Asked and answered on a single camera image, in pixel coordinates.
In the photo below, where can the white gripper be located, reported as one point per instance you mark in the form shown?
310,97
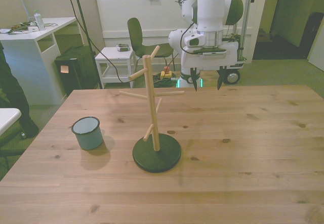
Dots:
215,62

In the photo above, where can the light blue enamel mug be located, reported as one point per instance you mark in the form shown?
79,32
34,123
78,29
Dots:
88,135

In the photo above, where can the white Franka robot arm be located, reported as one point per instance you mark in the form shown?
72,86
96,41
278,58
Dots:
210,6

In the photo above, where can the wooden mug tree black base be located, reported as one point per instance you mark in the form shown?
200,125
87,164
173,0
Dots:
157,155

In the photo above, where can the wheeled equipment cart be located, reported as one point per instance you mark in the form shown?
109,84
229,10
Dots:
231,77

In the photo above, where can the yellow emergency stop button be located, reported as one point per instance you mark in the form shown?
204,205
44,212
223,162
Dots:
166,73

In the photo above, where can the dark moulded chair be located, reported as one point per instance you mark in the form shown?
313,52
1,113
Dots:
135,37

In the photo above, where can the small device on side table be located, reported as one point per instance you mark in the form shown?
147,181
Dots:
123,47

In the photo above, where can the small white side table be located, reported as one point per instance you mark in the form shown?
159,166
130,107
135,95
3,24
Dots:
114,54

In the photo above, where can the black box bin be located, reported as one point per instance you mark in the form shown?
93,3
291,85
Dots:
76,74

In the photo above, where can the orange sticky note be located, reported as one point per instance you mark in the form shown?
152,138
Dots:
64,69

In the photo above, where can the clear plastic bottle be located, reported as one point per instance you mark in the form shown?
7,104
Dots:
40,20

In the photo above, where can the white desk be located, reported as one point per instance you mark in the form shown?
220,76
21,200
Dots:
22,52

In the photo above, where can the white rounded table top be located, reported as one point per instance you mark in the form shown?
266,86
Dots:
7,119

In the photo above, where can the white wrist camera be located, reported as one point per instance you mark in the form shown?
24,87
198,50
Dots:
212,54

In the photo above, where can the black camera stand pole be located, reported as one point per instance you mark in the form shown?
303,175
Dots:
83,19

